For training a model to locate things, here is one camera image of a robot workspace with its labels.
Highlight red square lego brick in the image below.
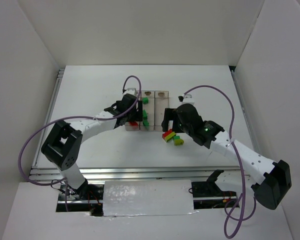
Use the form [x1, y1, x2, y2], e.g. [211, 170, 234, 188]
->
[129, 121, 139, 126]

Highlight green square lego brick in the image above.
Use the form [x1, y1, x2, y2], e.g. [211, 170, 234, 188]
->
[142, 97, 149, 105]

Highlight long red lego brick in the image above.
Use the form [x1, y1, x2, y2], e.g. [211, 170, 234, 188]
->
[162, 129, 173, 139]

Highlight long lime lego brick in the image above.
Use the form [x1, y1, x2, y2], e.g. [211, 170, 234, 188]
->
[164, 132, 176, 143]

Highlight small green lego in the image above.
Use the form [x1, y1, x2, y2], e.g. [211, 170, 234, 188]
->
[173, 135, 181, 141]

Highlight lime curved lego brick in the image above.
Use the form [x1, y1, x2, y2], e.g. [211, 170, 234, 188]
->
[173, 138, 184, 146]

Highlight small green lego brick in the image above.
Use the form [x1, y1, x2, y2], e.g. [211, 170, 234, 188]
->
[142, 119, 150, 126]

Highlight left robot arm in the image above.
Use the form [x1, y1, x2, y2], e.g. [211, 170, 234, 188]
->
[41, 93, 143, 198]

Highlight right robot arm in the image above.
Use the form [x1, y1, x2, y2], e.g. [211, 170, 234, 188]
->
[161, 103, 292, 210]

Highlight left clear plastic bin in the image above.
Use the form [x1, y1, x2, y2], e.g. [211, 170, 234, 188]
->
[124, 122, 140, 131]

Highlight white foil cover sheet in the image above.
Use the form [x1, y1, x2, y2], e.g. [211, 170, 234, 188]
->
[102, 179, 195, 217]

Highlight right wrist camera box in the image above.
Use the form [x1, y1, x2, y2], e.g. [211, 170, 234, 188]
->
[178, 94, 195, 105]

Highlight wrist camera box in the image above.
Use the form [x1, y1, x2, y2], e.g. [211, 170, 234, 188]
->
[178, 94, 195, 105]
[123, 88, 138, 96]

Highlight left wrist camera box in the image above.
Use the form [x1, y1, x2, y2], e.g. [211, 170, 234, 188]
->
[123, 88, 138, 96]

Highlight right side aluminium rail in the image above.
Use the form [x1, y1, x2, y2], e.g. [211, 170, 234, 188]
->
[229, 65, 260, 153]

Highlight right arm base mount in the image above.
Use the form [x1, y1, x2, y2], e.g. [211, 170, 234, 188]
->
[188, 169, 237, 210]

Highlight left side aluminium rail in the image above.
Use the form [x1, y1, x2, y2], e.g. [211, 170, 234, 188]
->
[30, 68, 65, 170]

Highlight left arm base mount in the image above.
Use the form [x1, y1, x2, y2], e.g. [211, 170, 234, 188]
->
[53, 184, 104, 217]

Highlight aluminium table edge rail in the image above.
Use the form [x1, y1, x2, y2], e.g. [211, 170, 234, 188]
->
[29, 166, 253, 181]

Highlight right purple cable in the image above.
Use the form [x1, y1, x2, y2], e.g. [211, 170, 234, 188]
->
[183, 85, 258, 238]

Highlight purple cable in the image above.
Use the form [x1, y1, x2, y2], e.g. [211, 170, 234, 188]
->
[17, 75, 143, 213]
[183, 85, 258, 238]

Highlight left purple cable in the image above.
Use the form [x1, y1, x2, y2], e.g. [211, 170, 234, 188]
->
[17, 75, 143, 213]

